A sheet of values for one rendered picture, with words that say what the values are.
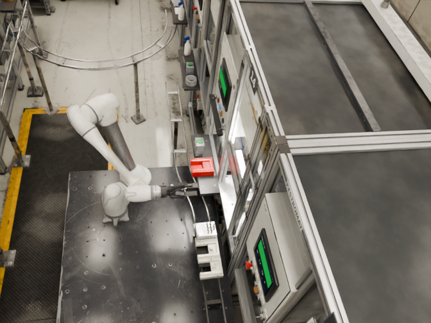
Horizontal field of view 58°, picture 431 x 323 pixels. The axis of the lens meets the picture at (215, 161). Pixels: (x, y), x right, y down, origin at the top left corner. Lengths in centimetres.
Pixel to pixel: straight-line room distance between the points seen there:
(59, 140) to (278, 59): 280
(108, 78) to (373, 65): 339
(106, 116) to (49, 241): 151
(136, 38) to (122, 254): 340
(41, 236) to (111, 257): 108
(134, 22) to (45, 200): 295
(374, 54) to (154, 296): 189
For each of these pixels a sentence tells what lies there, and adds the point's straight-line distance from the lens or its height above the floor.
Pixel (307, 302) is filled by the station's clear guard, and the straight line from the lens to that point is 146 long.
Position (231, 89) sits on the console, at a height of 171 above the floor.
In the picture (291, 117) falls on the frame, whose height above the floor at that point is 201.
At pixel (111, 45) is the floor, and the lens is 533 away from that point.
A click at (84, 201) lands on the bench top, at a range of 294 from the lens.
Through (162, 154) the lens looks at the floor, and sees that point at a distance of 401.
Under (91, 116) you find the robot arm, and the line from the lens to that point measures 239.
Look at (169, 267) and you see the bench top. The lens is 266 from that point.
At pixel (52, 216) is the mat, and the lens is 371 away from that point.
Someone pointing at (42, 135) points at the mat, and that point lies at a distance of 431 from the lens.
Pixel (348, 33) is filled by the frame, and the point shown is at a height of 201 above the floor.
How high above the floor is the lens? 314
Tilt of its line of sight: 52 degrees down
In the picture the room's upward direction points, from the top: 11 degrees clockwise
